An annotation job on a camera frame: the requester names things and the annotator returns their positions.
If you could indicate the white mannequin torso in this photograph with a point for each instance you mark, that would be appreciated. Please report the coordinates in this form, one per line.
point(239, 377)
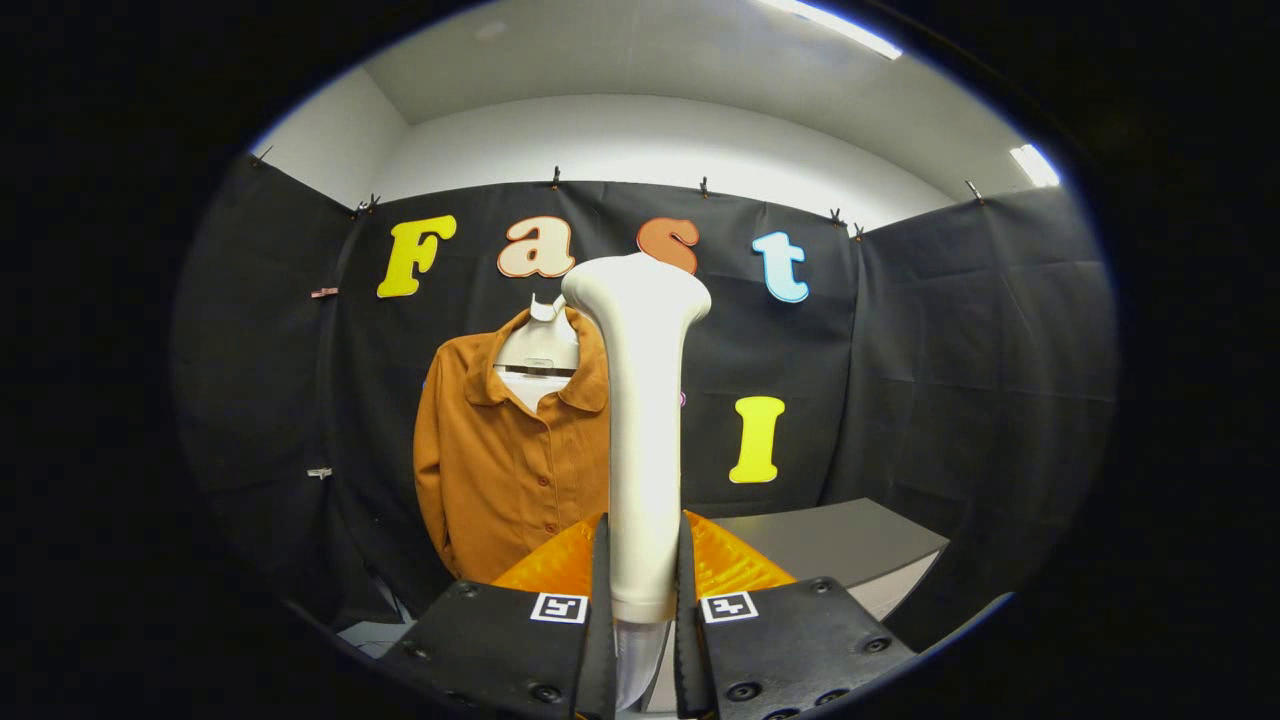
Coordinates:
point(537, 345)

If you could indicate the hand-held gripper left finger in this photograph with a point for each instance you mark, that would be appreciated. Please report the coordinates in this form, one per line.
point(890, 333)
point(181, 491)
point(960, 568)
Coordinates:
point(500, 650)

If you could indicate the orange button-up shirt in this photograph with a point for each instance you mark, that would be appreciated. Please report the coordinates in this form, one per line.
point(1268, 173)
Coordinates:
point(500, 490)

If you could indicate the short ceiling light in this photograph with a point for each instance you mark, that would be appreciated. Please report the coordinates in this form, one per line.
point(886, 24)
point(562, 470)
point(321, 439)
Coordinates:
point(1035, 165)

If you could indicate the white garment steamer head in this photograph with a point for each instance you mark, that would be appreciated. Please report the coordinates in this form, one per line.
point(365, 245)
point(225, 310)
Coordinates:
point(642, 430)

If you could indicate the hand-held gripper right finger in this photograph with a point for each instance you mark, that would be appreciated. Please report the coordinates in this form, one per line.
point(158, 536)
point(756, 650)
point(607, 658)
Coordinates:
point(790, 650)

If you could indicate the row of black clips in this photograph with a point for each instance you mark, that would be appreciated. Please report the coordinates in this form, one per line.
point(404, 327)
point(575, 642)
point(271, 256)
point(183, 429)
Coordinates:
point(703, 188)

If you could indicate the black backdrop cloth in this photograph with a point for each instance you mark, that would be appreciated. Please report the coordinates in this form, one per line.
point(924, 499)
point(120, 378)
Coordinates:
point(950, 350)

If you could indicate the grey cabinet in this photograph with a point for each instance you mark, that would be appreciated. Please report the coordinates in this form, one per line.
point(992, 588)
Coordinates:
point(840, 540)

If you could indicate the long ceiling light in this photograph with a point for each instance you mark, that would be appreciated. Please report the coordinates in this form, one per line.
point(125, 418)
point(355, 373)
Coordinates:
point(830, 25)

